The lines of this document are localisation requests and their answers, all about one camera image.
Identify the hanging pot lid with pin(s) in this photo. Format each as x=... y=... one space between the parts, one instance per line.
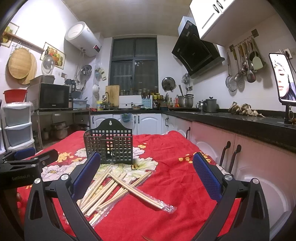
x=168 y=84

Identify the garlic pile on counter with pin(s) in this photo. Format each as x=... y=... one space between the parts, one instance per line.
x=244 y=109

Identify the fruit picture on wall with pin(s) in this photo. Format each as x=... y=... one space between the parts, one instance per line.
x=58 y=56

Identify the steel cooking pot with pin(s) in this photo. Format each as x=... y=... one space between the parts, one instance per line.
x=186 y=101

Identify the hanging steel ladle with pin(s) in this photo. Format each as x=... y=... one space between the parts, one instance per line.
x=251 y=78

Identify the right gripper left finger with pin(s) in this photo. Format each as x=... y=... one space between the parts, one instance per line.
x=41 y=219

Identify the round bamboo board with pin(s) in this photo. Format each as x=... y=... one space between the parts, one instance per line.
x=22 y=66

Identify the black range hood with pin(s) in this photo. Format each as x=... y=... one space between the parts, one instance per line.
x=196 y=55

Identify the black kitchen counter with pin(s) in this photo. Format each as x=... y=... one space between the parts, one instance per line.
x=266 y=129

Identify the chopstick pair crossing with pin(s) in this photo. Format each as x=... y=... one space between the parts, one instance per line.
x=100 y=200

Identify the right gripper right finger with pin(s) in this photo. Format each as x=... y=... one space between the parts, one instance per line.
x=251 y=221

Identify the grey lidded pot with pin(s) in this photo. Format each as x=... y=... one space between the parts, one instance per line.
x=211 y=104

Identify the dark green utensil basket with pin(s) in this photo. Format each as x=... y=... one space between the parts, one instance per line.
x=112 y=140

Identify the wooden cutting board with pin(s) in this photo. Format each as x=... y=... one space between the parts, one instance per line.
x=113 y=91

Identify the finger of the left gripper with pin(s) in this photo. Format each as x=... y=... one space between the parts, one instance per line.
x=45 y=158
x=24 y=153

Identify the white water heater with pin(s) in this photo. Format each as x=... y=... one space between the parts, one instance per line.
x=80 y=36

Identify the dark kitchen window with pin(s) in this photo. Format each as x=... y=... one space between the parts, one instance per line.
x=134 y=65

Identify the smartphone on stand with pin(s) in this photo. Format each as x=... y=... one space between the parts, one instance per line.
x=285 y=85

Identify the white spatula hanging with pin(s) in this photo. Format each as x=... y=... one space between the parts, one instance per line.
x=257 y=62

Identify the glass lid on wall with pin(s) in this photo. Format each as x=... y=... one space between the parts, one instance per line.
x=48 y=65

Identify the black microwave oven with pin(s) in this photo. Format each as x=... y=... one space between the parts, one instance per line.
x=45 y=96

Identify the red plastic basin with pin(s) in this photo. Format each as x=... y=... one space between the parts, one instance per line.
x=15 y=95

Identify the white upper cabinet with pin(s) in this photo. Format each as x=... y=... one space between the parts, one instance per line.
x=221 y=22

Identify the wooden chopstick pair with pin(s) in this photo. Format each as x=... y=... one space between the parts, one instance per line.
x=149 y=199

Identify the white plastic drawer unit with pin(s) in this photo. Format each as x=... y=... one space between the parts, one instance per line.
x=17 y=125

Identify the hanging mesh strainer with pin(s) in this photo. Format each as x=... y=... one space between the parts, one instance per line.
x=230 y=82

